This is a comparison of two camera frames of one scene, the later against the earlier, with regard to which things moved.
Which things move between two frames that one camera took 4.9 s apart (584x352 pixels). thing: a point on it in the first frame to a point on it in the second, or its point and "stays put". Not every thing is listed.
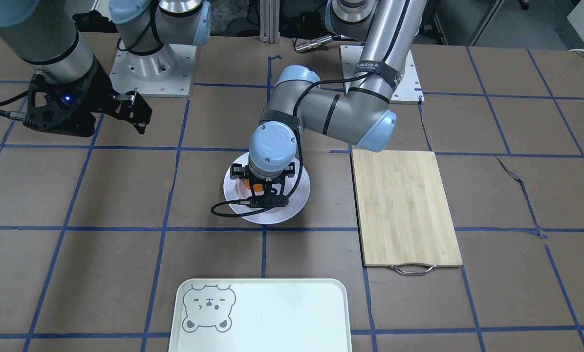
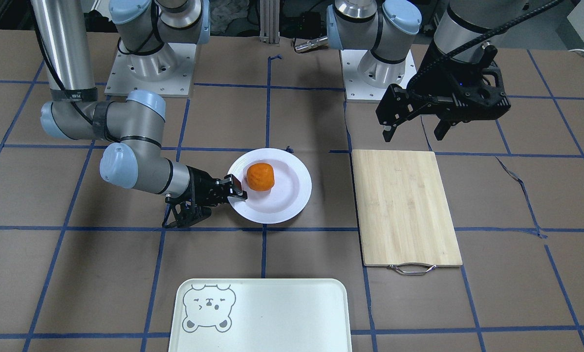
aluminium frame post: (270, 21) stays put
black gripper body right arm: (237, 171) to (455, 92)
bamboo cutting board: (404, 214) stays put
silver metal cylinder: (313, 43) stays put
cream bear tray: (260, 315) stays put
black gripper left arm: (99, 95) to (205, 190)
